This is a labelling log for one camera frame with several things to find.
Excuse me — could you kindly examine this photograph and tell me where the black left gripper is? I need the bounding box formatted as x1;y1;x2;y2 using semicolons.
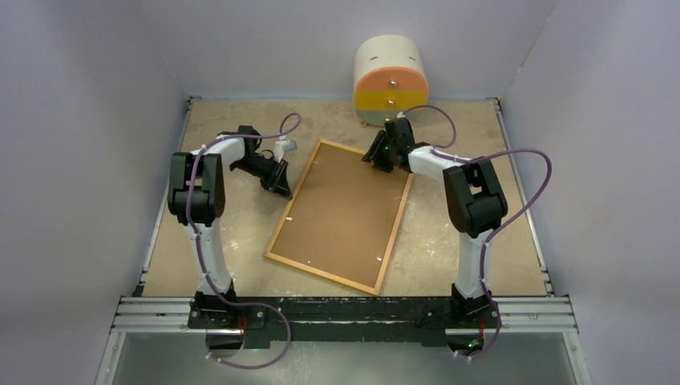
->
231;156;292;200

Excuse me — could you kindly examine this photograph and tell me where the brown backing board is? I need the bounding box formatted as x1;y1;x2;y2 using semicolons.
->
269;144;411;290

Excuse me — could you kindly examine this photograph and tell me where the yellow wooden picture frame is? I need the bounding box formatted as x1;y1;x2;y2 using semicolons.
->
264;138;416;297

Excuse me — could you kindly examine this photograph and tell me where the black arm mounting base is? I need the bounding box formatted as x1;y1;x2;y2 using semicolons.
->
188;296;500;354

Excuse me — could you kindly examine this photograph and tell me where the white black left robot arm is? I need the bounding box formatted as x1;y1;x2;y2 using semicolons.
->
167;125;293;328

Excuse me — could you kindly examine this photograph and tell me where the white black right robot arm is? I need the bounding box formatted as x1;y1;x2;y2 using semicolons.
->
362;117;508;326

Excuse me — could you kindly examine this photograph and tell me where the round pastel drawer cabinet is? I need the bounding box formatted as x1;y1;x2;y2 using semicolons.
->
353;34;429;126

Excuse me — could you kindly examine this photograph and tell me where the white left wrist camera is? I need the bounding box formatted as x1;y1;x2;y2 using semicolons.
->
272;135;297;163

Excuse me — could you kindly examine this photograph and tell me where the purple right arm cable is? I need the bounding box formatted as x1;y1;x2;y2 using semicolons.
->
397;103;553;363

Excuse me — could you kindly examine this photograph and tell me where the aluminium rail frame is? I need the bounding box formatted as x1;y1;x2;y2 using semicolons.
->
111;100;577;370

